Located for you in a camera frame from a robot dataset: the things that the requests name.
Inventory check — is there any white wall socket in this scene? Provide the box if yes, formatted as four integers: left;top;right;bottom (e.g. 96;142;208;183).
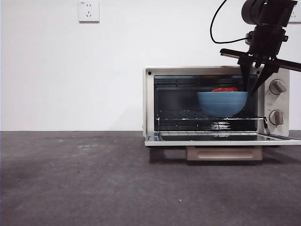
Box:
79;0;100;24
288;9;301;24

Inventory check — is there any metal oven wire rack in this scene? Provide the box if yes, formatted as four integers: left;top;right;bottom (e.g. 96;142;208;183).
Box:
155;109;265;125

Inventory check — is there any beige oven control knob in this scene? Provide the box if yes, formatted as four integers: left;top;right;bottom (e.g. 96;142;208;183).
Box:
269;79;287;94
269;109;285;125

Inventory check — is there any glass oven door beige handle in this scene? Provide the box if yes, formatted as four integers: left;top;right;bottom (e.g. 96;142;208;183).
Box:
144;131;301;162

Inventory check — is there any cream Toshiba toaster oven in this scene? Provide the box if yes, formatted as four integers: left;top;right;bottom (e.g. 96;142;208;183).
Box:
143;65;290;142

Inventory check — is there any blue ribbed bowl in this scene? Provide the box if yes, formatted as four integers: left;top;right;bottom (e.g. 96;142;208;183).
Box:
196;91;249;118

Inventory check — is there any red yellow apple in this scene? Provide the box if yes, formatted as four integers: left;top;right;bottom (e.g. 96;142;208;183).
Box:
211;87;239;93

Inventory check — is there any thin black wrist camera cable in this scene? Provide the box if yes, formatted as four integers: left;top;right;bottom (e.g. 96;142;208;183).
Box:
210;0;250;44

